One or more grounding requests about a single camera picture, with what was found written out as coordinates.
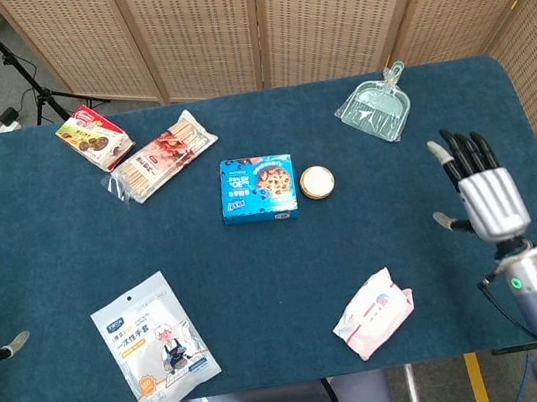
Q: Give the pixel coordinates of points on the blue cookie box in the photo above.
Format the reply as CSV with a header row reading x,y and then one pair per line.
x,y
257,190

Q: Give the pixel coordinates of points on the silver table leg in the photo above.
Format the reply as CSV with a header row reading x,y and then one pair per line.
x,y
414,391

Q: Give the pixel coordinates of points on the white power strip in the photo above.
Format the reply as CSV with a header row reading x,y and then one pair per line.
x,y
6,121

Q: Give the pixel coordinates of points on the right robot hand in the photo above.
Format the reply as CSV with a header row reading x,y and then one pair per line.
x,y
493,202

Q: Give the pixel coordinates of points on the black tripod stand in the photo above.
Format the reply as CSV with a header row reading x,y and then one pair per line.
x,y
47,99

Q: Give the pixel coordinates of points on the red white chocolate snack box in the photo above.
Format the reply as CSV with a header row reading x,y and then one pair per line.
x,y
95,138

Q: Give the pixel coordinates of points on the green dustpan in plastic wrap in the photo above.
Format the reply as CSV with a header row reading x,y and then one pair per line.
x,y
379,111

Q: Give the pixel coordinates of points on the biscuit sticks plastic pack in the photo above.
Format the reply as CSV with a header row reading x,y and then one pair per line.
x,y
161,159

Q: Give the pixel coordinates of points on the disposable gloves white bag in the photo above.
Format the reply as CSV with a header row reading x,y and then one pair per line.
x,y
153,344

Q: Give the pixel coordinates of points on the pink wet wipes pack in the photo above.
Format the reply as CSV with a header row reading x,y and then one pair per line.
x,y
374,314

